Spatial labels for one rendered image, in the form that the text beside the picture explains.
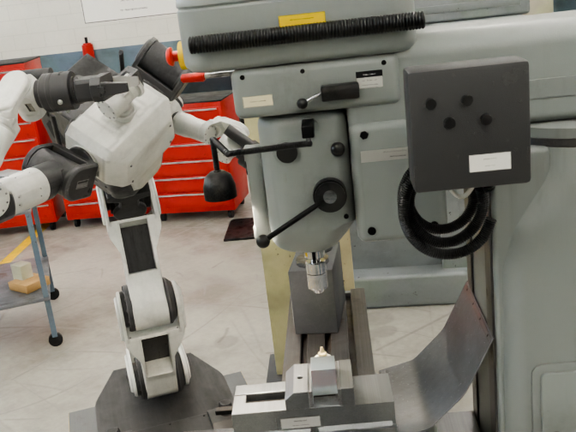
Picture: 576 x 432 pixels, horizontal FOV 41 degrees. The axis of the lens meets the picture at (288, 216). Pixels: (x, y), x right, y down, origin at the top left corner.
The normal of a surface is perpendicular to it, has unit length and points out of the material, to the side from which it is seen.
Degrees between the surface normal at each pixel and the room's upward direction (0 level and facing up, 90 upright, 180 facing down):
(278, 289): 90
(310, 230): 109
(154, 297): 60
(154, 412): 0
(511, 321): 88
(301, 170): 90
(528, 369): 88
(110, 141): 46
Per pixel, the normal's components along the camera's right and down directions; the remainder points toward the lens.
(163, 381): 0.30, 0.59
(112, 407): -0.11, -0.95
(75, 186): 0.87, 0.41
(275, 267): -0.04, 0.30
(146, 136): 0.67, 0.04
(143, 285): 0.19, -0.24
